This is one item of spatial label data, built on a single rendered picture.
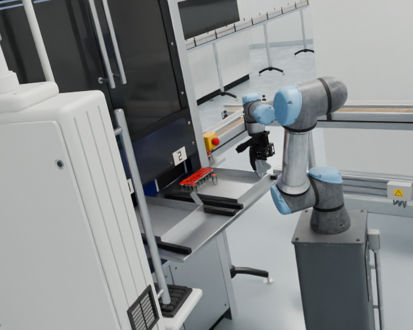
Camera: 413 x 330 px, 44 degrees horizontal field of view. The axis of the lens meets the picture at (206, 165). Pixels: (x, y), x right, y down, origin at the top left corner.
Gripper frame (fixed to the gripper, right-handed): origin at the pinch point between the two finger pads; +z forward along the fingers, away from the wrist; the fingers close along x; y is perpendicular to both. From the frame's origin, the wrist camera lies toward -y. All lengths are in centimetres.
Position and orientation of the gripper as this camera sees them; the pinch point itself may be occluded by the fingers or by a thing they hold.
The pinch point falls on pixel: (259, 175)
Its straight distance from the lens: 215.4
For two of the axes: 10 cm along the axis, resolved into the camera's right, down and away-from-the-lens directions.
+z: 1.8, 9.2, 3.5
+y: 8.0, 0.7, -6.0
